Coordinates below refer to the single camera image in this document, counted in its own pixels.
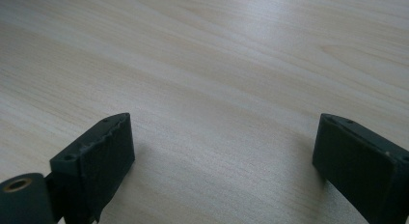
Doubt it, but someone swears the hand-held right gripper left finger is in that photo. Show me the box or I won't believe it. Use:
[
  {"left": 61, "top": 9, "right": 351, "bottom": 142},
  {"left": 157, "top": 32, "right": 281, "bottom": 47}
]
[{"left": 45, "top": 112, "right": 136, "bottom": 224}]

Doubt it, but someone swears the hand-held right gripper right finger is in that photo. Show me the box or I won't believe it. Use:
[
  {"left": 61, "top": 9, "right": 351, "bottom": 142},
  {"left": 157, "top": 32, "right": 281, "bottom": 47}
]
[{"left": 312, "top": 113, "right": 409, "bottom": 224}]

